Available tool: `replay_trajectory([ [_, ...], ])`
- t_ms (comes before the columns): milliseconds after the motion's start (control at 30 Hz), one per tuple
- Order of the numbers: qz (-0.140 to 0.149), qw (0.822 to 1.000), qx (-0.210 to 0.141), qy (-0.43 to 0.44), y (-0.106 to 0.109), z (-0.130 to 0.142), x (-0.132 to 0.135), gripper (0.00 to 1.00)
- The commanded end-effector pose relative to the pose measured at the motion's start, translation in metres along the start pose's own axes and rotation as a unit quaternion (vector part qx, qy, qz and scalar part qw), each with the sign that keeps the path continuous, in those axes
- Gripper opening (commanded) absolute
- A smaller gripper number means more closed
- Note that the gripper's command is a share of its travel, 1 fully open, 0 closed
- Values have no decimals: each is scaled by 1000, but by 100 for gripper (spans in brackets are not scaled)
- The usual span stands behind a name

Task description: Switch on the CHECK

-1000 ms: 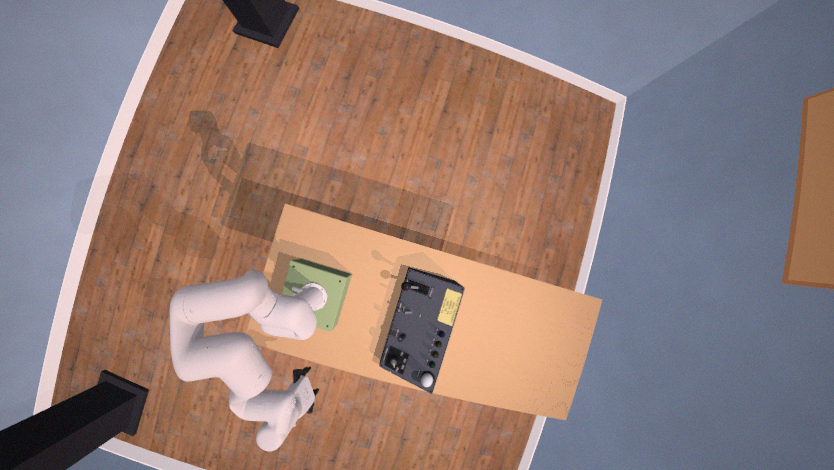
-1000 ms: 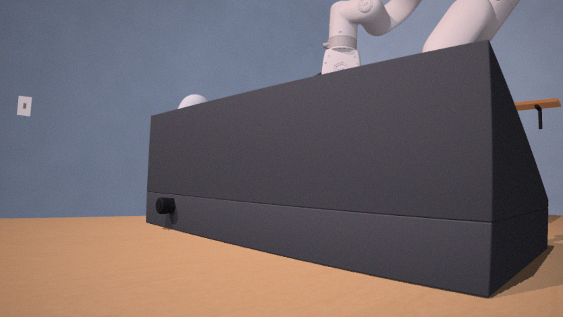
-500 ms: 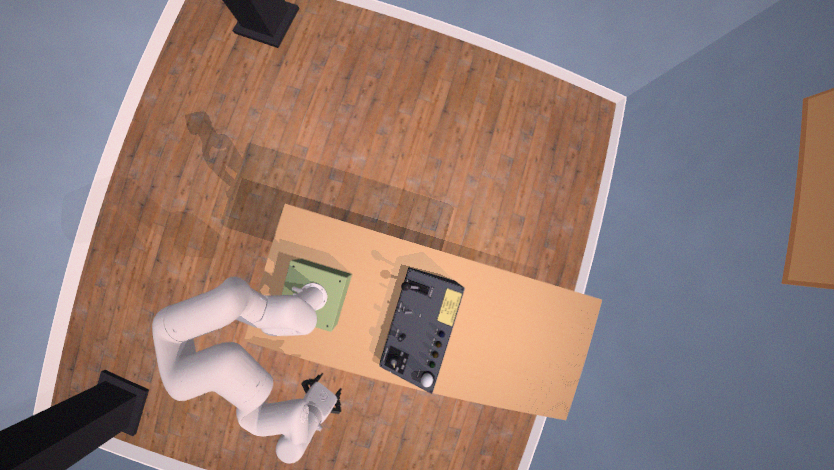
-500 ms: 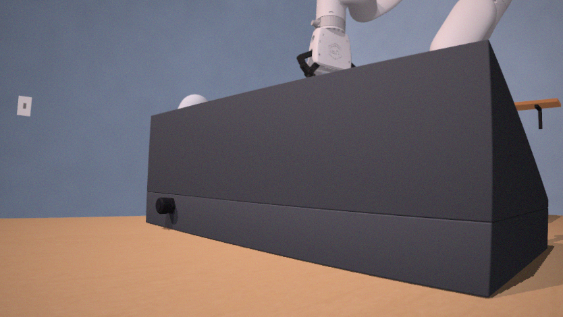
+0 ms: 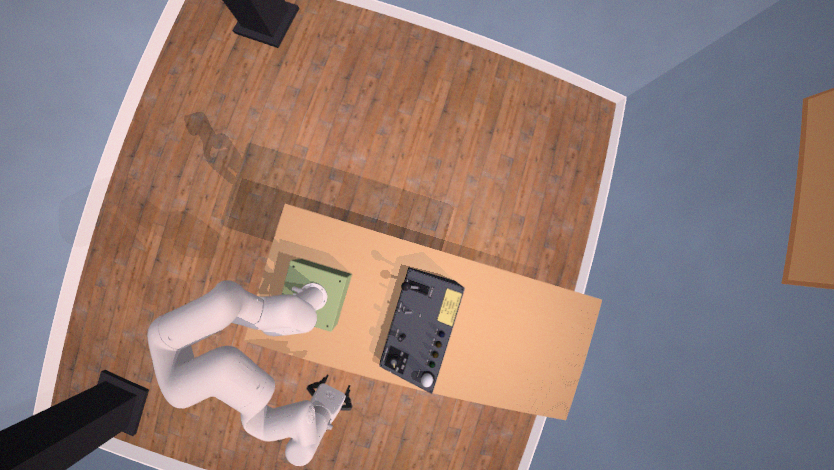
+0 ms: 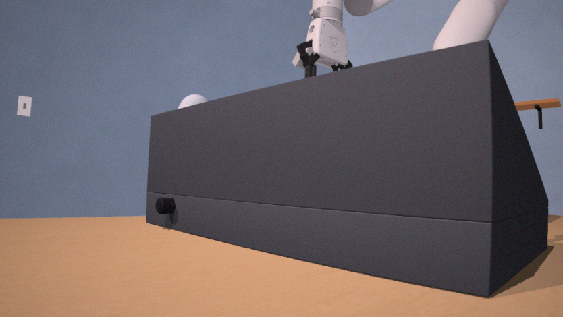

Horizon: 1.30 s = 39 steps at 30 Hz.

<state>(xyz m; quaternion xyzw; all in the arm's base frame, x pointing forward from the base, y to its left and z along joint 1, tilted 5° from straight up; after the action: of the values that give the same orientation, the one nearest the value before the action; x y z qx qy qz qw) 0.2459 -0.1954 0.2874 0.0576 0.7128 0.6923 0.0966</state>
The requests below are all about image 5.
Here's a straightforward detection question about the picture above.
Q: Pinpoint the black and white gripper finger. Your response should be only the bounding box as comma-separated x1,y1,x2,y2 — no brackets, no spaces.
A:
307,375,328,396
340,385,352,411

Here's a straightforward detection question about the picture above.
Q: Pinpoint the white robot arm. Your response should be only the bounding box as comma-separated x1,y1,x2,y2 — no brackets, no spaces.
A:
147,280,333,466

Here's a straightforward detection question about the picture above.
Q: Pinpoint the dark grey console housing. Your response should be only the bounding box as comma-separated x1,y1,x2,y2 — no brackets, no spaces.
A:
379,267,465,394

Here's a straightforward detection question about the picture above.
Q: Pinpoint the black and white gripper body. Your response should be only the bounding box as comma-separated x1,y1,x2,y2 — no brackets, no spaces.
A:
310,384,346,423

